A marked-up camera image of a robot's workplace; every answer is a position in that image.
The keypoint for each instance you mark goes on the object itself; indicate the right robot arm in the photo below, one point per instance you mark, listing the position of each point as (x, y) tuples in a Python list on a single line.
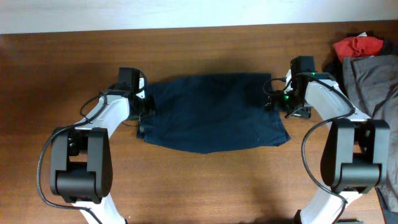
[(354, 160)]

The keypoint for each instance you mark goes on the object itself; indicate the red garment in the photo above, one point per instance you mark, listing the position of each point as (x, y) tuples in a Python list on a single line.
[(359, 46)]

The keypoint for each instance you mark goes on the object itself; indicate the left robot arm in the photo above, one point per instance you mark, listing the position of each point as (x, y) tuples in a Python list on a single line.
[(81, 170)]

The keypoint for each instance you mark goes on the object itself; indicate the dark teal garment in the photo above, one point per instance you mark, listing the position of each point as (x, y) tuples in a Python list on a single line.
[(335, 67)]

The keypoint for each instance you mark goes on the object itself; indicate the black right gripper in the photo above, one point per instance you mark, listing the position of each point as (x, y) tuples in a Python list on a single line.
[(303, 112)]

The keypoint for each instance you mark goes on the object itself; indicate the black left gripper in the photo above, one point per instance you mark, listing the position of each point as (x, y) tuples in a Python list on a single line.
[(151, 109)]

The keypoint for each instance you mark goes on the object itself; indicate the navy blue shorts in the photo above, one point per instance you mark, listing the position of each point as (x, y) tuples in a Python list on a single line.
[(212, 113)]

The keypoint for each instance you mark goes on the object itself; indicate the grey garment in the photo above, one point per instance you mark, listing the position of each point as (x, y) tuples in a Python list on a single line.
[(371, 85)]

